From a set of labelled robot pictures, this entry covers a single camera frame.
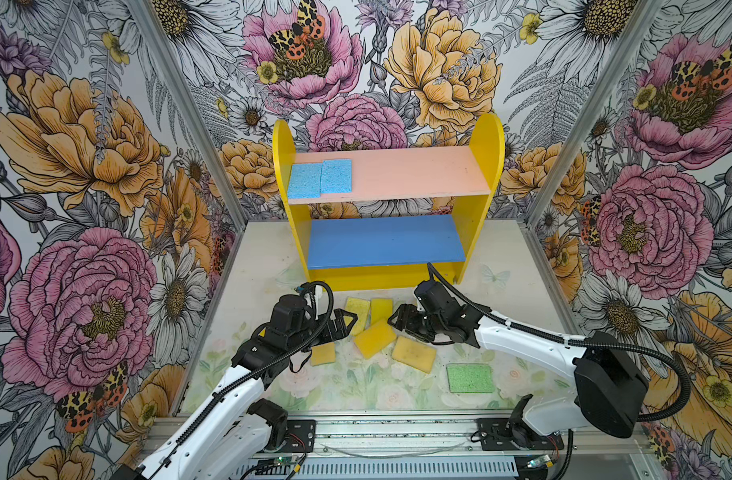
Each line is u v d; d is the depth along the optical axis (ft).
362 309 3.17
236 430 1.95
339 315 2.26
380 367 2.80
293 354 1.76
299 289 2.31
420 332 2.41
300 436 2.41
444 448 2.40
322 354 2.84
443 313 2.12
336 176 2.45
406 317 2.43
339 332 2.21
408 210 4.05
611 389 1.39
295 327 1.96
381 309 3.15
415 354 2.79
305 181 2.39
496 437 2.40
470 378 2.67
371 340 2.96
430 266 2.27
